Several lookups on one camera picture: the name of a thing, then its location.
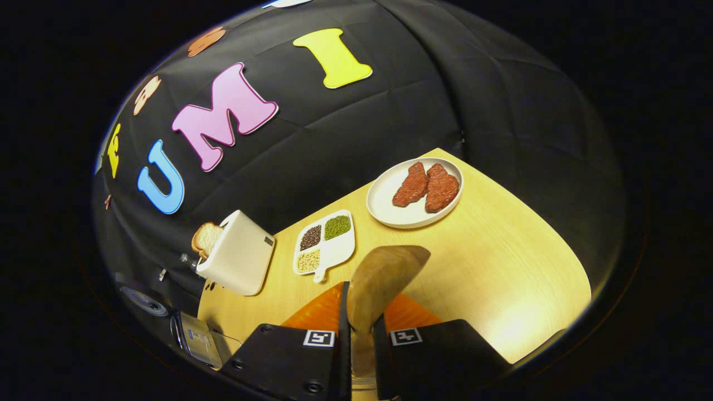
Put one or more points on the dark grey rice cooker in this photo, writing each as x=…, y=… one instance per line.
x=200, y=338

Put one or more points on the red meat piece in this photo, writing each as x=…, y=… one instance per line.
x=411, y=186
x=442, y=189

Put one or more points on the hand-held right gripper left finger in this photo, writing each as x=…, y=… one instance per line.
x=278, y=356

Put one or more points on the white round plate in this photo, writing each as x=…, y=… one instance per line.
x=384, y=200

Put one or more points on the wooden spoon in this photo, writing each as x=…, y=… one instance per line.
x=381, y=278

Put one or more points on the toast bread slice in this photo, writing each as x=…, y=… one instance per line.
x=207, y=238

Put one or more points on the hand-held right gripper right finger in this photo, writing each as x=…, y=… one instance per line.
x=440, y=356

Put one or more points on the white toaster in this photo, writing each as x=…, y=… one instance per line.
x=239, y=256

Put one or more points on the white divided dish of beans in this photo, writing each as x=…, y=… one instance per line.
x=334, y=248

